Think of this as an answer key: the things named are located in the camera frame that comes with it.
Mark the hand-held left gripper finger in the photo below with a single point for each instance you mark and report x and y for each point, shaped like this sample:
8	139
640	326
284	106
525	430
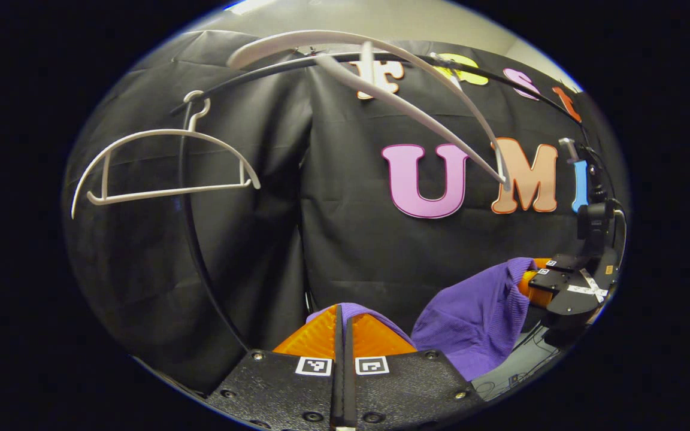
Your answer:
350	383
339	383

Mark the purple ribbed shirt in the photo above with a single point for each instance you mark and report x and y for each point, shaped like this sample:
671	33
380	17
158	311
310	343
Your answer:
477	317

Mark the black clothes rack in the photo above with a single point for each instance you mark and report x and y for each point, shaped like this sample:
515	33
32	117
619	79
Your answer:
181	173

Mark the black backdrop cloth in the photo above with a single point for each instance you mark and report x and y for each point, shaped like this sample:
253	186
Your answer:
351	239

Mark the ceiling light panel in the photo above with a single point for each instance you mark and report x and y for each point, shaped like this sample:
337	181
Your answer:
249	5

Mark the white plastic hanger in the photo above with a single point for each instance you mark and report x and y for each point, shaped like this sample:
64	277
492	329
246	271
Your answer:
261	49
171	191

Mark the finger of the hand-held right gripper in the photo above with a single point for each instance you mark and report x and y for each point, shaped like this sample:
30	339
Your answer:
566	296
566	262

